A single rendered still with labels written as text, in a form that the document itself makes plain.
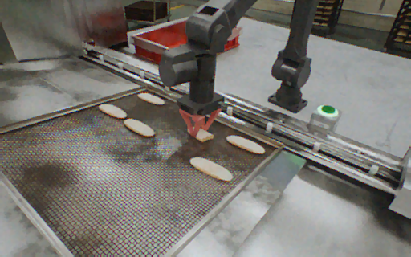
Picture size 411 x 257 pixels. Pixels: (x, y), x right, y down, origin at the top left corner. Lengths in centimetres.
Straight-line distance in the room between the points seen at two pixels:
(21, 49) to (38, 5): 18
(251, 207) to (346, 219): 25
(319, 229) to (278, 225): 9
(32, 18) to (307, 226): 115
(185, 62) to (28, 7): 83
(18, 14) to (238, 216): 105
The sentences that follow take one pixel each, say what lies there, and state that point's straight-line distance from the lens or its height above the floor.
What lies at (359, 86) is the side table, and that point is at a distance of 124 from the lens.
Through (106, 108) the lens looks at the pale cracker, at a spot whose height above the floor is 93.
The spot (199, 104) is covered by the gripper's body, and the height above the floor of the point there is 101.
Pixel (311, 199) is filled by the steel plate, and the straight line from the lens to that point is 69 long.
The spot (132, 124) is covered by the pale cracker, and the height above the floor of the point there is 93.
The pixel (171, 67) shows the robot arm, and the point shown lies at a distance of 51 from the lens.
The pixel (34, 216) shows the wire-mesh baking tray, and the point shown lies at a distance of 50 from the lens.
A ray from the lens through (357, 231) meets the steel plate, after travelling 68.
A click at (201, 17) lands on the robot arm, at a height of 119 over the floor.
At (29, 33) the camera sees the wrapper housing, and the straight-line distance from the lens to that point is 125.
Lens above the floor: 133
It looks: 36 degrees down
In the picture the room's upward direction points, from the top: straight up
